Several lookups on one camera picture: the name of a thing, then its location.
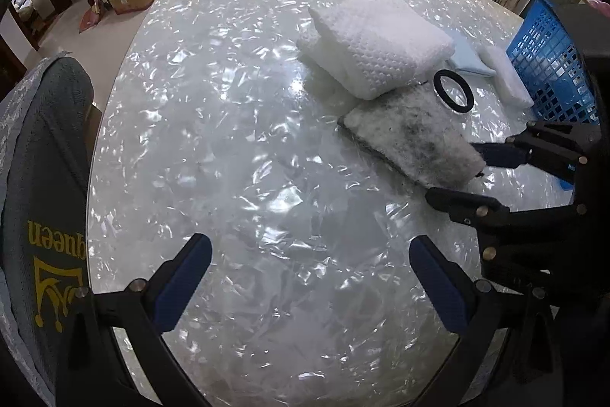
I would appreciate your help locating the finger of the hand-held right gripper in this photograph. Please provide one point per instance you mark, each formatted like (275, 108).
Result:
(457, 204)
(500, 154)

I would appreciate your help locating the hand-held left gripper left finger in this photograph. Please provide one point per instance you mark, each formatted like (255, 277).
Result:
(183, 283)

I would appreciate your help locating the blue plastic basket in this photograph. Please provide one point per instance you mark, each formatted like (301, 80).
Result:
(548, 68)

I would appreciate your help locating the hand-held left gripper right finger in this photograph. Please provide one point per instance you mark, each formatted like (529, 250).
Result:
(441, 288)

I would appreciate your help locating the white textured towel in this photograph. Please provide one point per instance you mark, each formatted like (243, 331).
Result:
(381, 40)

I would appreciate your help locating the chair with grey cover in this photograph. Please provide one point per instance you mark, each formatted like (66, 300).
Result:
(43, 197)

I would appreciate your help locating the light blue cloth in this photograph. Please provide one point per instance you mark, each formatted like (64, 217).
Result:
(469, 54)

